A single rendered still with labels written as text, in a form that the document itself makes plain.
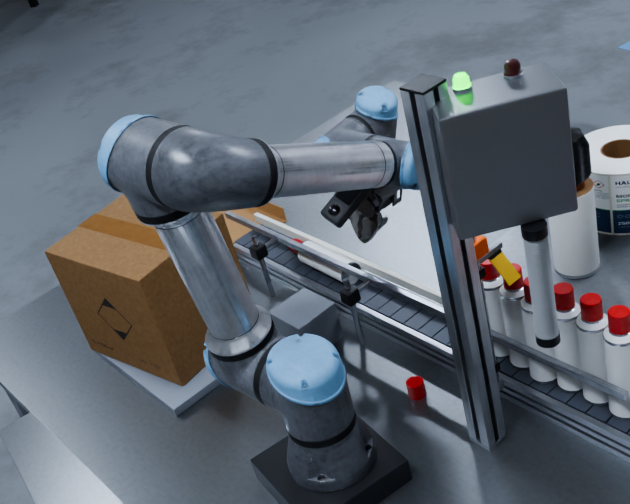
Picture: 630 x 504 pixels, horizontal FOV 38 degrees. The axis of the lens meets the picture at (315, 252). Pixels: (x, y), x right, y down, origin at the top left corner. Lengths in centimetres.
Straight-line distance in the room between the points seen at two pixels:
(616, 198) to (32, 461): 127
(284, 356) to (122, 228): 61
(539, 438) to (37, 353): 116
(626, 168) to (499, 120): 73
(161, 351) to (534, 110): 95
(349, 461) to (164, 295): 51
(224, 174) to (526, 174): 40
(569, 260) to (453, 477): 51
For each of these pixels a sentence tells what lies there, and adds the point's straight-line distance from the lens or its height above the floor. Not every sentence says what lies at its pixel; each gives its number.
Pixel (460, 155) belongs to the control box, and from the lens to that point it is 123.
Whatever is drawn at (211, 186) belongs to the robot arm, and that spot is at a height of 146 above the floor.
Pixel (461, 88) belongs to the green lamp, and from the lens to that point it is 125.
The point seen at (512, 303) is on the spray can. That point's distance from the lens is 158.
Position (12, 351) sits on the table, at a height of 83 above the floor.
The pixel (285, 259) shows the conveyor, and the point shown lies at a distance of 210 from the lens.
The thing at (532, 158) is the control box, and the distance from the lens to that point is 126.
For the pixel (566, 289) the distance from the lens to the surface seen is 151.
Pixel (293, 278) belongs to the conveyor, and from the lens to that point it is 205.
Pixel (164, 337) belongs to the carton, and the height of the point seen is 98.
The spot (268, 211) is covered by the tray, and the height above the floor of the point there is 84.
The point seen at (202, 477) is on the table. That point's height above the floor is 83.
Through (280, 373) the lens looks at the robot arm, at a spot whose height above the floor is 111.
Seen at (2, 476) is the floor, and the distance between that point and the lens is 331.
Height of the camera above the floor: 201
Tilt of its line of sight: 33 degrees down
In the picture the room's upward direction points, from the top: 16 degrees counter-clockwise
